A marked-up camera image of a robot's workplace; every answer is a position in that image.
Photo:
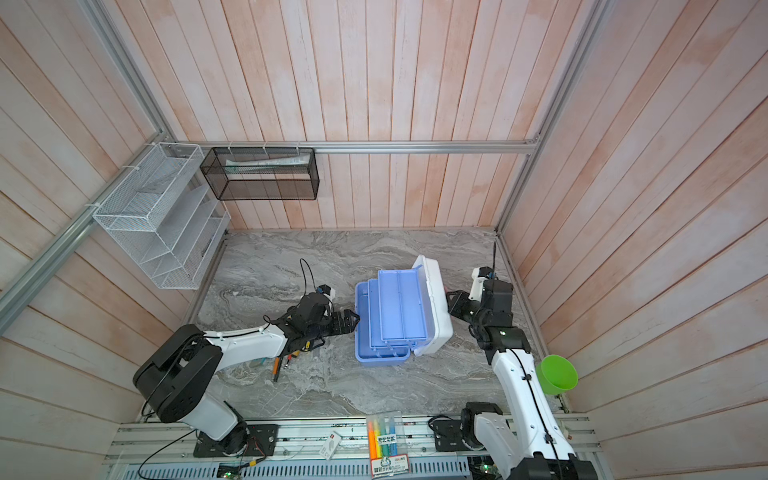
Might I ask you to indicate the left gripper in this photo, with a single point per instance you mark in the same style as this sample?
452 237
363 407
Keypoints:
349 327

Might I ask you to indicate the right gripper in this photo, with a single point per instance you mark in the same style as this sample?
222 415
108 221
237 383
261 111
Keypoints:
455 307

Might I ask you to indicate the white blue tool box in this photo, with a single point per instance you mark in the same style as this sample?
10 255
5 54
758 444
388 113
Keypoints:
402 313

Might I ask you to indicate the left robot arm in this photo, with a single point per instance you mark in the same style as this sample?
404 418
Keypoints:
174 381

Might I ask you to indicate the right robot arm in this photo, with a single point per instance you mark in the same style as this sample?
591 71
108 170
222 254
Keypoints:
531 445

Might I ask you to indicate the highlighter marker pack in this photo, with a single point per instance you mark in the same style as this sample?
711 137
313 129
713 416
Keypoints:
387 445

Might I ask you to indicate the white paper tag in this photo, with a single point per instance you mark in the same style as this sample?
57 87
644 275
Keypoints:
330 446

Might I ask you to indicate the green plastic cup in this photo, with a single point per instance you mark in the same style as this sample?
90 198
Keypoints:
556 375

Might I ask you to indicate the black mesh basket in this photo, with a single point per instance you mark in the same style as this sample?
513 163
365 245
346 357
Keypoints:
262 173

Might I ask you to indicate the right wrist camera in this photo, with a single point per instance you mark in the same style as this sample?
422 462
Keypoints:
479 276

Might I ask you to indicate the orange handled tool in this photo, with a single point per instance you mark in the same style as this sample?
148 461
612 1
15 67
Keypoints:
276 369

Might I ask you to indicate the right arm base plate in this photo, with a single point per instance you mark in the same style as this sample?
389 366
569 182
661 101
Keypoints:
449 436

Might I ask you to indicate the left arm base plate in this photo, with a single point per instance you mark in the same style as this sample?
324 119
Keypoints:
257 440

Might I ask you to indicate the white wire mesh shelf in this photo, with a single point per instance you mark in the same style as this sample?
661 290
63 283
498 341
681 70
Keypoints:
170 227

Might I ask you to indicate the aluminium frame rail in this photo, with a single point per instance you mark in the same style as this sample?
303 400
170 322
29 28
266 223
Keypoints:
387 147

